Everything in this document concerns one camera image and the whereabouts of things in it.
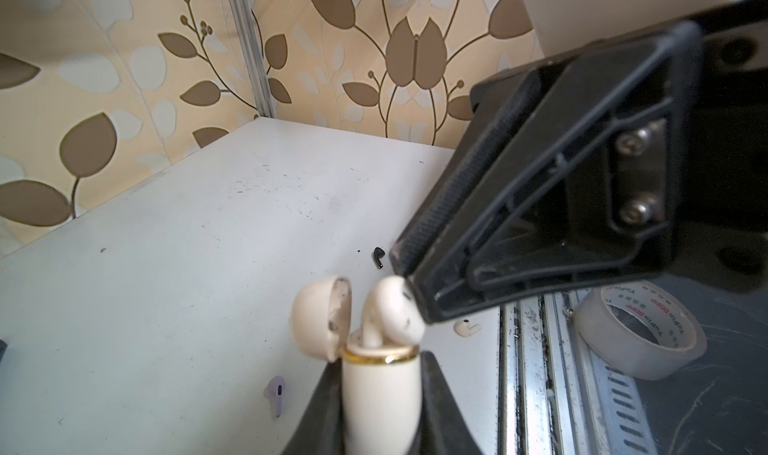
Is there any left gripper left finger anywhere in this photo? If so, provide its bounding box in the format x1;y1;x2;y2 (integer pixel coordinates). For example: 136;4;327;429
282;360;345;455

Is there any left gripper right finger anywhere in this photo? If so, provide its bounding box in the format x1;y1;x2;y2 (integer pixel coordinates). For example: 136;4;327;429
413;351;481;455

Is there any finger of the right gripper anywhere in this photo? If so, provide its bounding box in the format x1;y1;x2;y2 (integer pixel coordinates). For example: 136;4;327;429
390;21;702;323

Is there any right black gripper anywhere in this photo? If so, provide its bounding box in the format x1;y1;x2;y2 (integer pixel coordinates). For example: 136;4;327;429
665;0;768;294

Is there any cream earbud charging case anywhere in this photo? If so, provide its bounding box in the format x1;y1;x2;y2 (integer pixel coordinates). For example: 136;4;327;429
290;276;423;454

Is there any cream earbud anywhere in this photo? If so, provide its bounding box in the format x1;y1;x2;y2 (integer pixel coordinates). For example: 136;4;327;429
361;275;426;349
453;319;481;338

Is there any white tape roll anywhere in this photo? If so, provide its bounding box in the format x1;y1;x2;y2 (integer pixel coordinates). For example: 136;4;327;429
573;281;707;381

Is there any black earbud right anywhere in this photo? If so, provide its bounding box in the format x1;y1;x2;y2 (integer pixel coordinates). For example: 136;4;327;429
372;247;386;270

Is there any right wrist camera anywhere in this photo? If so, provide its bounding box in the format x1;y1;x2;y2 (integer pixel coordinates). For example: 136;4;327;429
523;0;739;57

